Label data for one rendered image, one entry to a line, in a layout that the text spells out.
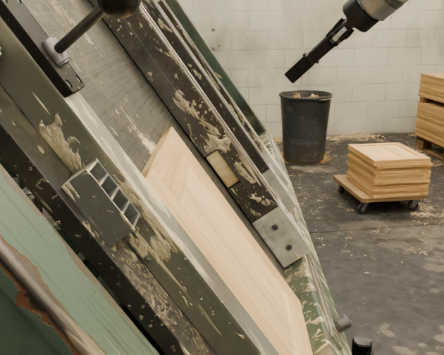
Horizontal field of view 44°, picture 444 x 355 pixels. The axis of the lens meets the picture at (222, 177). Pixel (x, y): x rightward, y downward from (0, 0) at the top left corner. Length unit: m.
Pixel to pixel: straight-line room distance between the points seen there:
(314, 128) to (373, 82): 1.57
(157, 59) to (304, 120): 4.16
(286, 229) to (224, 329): 0.61
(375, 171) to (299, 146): 1.41
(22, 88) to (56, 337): 0.28
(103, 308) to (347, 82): 6.22
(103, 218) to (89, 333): 0.20
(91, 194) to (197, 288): 0.15
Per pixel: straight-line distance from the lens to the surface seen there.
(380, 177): 4.04
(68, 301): 0.32
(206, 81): 1.38
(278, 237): 1.18
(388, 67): 6.68
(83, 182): 0.50
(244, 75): 6.15
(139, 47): 1.10
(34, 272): 0.31
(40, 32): 0.57
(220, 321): 0.59
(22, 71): 0.54
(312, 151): 5.31
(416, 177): 4.17
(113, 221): 0.51
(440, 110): 5.74
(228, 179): 1.14
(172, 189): 0.72
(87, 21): 0.51
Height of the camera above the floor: 1.42
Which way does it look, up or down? 17 degrees down
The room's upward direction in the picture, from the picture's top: straight up
